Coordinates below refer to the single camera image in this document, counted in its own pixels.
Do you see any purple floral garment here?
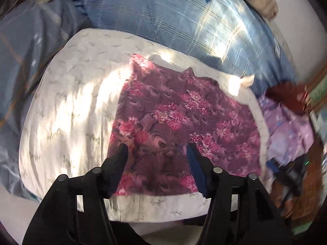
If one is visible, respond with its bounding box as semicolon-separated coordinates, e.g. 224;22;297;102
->
257;93;315;166

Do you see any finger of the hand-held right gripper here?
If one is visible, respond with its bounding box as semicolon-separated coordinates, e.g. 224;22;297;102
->
267;158;287;182

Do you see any white leaf-print pillow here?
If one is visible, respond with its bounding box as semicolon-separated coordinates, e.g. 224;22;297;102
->
18;28;271;222

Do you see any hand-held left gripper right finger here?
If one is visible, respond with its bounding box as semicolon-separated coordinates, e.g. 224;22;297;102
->
186;143;292;245

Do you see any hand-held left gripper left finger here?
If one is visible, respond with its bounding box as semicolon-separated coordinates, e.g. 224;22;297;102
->
22;143;129;245

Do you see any light blue cartoon bedsheet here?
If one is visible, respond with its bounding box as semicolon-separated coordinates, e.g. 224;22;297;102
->
0;0;90;202

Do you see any blue plaid quilt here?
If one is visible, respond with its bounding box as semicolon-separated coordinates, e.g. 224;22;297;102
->
61;0;298;95

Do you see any maroon floral shirt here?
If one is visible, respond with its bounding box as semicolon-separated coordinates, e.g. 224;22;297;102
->
106;53;263;197

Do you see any dark red cloth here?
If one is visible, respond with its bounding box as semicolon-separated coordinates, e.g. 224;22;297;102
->
266;81;311;115

